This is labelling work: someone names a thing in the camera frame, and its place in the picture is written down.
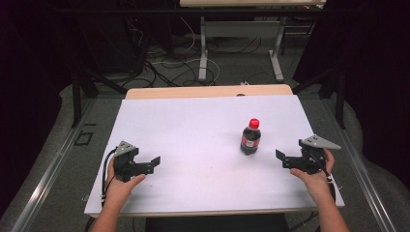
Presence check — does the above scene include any desk with white legs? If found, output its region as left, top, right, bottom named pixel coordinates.
left=179, top=0, right=327, bottom=83

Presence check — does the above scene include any black metal stand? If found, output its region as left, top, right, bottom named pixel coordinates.
left=71, top=62, right=129, bottom=129
left=291, top=64, right=347, bottom=131

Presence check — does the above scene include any cola bottle with red cap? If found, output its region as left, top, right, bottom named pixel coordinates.
left=240, top=117, right=262, bottom=157

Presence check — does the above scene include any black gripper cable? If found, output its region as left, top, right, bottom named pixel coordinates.
left=307, top=151, right=337, bottom=201
left=101, top=148, right=118, bottom=209

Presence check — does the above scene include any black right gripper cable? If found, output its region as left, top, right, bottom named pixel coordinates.
left=307, top=151, right=337, bottom=201

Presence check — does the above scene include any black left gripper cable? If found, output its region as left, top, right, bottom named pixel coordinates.
left=101, top=148, right=118, bottom=209

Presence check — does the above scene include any white floor cable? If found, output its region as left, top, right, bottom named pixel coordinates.
left=151, top=15, right=221, bottom=85

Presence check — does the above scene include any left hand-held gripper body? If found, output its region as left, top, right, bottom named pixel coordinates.
left=113, top=140, right=143, bottom=183

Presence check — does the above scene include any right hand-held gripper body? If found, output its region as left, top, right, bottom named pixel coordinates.
left=298, top=134, right=342, bottom=175

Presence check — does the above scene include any person's dark lap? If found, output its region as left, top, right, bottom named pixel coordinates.
left=144, top=213, right=289, bottom=232

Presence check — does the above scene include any person's left hand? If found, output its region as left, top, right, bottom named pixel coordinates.
left=104, top=159, right=146, bottom=208

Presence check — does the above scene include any metal floor rail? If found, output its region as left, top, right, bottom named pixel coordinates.
left=11, top=96, right=98, bottom=232
left=320, top=96, right=399, bottom=232

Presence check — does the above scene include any bundle of black floor cables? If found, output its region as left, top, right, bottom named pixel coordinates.
left=122, top=15, right=269, bottom=89

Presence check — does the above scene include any person's right hand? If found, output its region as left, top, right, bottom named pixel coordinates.
left=289, top=148, right=337, bottom=198

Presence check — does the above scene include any white board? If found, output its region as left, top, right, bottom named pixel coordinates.
left=84, top=94, right=345, bottom=217

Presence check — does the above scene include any wooden table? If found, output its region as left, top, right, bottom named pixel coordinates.
left=89, top=83, right=323, bottom=218

